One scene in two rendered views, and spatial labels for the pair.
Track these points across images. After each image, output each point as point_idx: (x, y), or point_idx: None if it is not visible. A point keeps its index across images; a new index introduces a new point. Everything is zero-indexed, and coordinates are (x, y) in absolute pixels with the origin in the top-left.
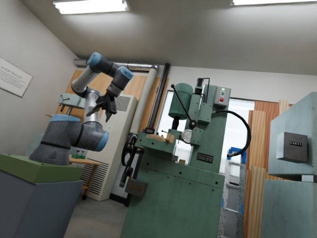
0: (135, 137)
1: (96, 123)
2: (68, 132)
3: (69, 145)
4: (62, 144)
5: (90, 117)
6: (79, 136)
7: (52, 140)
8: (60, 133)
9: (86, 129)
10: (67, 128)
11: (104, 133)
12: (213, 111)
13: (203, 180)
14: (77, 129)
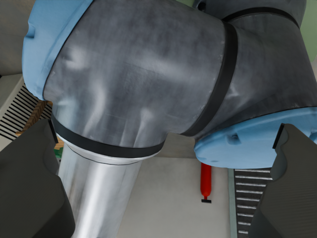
0: None
1: (108, 138)
2: (280, 54)
3: (236, 23)
4: (273, 16)
5: (119, 193)
6: (231, 29)
7: (303, 40)
8: (302, 54)
9: (206, 65)
10: (294, 70)
11: (71, 28)
12: None
13: None
14: (251, 64)
